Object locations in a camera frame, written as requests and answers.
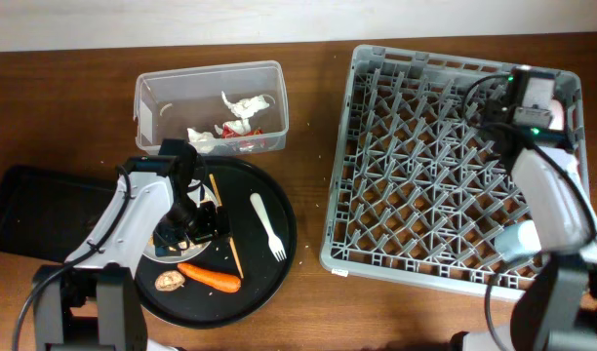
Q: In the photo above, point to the pink plastic bowl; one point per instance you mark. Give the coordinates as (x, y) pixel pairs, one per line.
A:
(539, 95)

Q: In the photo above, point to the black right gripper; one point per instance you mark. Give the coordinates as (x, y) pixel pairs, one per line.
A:
(492, 110)

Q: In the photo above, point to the grey plate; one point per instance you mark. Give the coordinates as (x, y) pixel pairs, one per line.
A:
(194, 249)

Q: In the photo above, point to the white tissue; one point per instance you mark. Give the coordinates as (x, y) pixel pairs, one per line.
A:
(203, 142)

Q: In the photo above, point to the walnut shell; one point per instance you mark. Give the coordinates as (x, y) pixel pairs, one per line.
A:
(169, 281)

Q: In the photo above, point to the round black tray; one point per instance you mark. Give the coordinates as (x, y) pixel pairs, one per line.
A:
(198, 306)

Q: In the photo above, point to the wooden chopstick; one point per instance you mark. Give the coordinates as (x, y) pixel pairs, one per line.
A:
(236, 253)

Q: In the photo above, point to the black rectangular tray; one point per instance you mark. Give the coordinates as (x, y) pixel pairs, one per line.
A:
(47, 214)

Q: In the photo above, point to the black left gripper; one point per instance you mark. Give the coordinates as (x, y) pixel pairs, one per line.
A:
(211, 229)

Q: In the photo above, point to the clear plastic waste bin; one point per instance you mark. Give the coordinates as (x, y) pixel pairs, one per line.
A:
(168, 102)

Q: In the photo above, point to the white plastic fork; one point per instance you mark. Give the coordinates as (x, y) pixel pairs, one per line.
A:
(274, 242)

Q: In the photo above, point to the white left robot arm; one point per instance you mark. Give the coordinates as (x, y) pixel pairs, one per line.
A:
(91, 301)

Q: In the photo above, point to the light blue plastic cup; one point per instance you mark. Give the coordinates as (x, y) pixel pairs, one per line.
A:
(518, 241)

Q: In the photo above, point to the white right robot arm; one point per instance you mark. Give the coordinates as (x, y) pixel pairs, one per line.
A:
(558, 311)

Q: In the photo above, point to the orange carrot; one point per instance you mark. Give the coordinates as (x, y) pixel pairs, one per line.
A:
(222, 282)

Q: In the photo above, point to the red foil wrapper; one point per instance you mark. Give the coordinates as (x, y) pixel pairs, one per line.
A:
(241, 145)

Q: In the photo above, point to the white napkin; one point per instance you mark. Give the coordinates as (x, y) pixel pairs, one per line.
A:
(247, 107)

